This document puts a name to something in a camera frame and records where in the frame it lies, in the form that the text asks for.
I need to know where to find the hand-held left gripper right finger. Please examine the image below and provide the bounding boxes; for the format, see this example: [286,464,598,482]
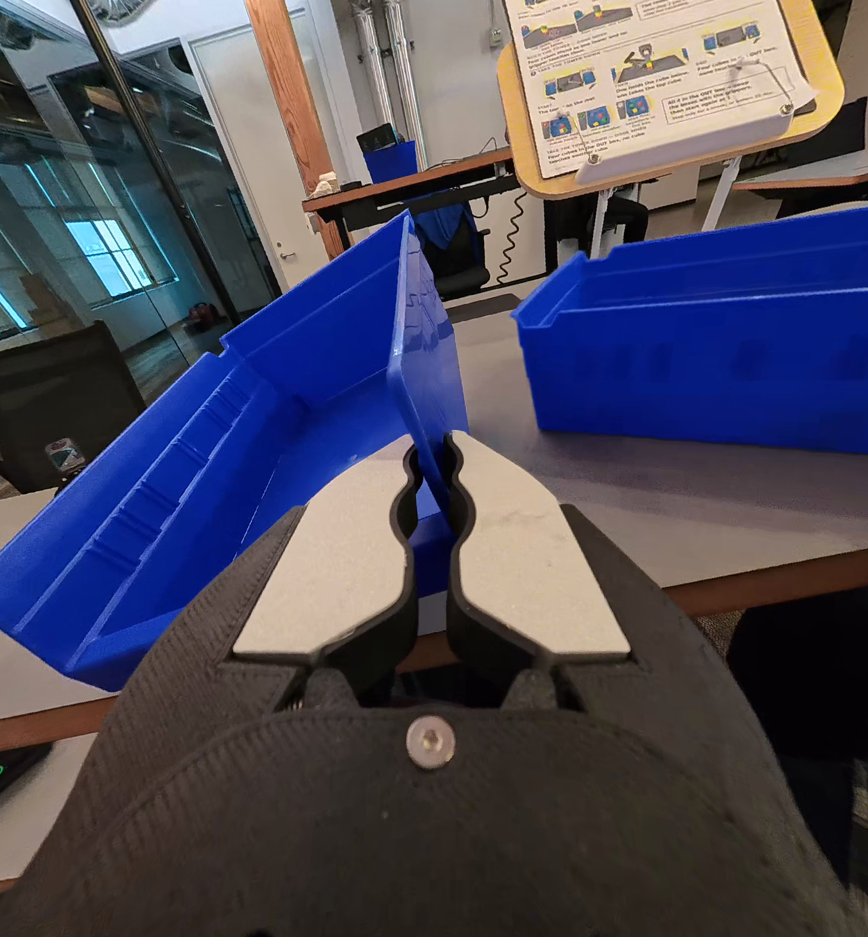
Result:
[443,430,633,693]

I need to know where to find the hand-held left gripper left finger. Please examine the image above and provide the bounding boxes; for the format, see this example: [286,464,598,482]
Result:
[232,433,424,693]

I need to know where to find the blue plastic bin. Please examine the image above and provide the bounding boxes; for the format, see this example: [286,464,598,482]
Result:
[511,201,868,456]
[0,211,472,693]

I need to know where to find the dark background desk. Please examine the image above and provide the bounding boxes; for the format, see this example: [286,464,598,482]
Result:
[302,146,526,253]

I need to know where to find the black office chair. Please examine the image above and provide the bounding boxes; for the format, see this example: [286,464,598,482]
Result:
[411,205,491,300]

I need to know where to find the blue jacket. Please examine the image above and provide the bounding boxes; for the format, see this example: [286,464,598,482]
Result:
[412,205,479,253]

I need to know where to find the black device coloured lights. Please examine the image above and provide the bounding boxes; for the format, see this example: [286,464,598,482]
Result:
[0,741,54,817]

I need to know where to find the white door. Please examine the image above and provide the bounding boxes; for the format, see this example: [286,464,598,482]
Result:
[188,29,292,294]

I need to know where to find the small blue bin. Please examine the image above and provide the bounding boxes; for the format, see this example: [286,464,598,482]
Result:
[363,139,418,185]

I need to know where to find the wooden pillar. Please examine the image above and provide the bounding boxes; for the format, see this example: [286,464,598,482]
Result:
[246,0,347,262]

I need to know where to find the wooden background table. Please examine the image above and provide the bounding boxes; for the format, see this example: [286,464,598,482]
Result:
[730,146,868,219]

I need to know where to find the printed instruction sheet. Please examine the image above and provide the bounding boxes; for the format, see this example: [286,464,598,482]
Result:
[503,0,805,180]

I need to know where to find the white wooden book stand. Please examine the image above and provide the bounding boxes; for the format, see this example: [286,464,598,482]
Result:
[496,0,848,257]

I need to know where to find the black coiled cable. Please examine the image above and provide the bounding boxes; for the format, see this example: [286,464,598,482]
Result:
[494,192,529,288]

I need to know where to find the silver duct pipe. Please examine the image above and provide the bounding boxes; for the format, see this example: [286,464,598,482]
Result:
[352,0,394,143]
[384,0,429,171]

